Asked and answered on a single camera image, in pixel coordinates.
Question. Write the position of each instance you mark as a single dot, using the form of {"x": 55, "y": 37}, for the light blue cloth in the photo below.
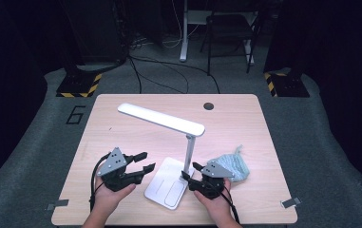
{"x": 237, "y": 166}

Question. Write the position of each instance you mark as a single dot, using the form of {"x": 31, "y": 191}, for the white desk lamp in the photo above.
{"x": 162, "y": 119}

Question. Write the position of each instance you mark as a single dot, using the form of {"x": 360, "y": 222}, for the white desk frame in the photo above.
{"x": 183, "y": 38}

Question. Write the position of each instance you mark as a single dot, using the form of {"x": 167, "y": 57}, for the person's right hand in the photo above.
{"x": 218, "y": 207}

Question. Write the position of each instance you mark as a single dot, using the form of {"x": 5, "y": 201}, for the person's left hand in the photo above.
{"x": 107, "y": 199}

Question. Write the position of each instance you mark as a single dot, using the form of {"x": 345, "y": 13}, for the black yellow-striped stand base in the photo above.
{"x": 77, "y": 85}
{"x": 288, "y": 85}

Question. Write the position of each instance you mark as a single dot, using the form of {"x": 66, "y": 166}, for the dark cabinet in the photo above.
{"x": 96, "y": 28}

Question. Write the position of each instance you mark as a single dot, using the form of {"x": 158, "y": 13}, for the black folding chair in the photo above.
{"x": 229, "y": 27}

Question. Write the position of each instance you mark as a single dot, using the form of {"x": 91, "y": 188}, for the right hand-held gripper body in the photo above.
{"x": 215, "y": 171}

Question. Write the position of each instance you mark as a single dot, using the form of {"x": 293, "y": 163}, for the grey tape strip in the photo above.
{"x": 291, "y": 202}
{"x": 57, "y": 204}

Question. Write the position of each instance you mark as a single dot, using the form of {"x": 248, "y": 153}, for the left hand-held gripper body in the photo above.
{"x": 113, "y": 164}

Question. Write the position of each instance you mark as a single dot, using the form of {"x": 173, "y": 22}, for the dark round table grommet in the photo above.
{"x": 208, "y": 106}

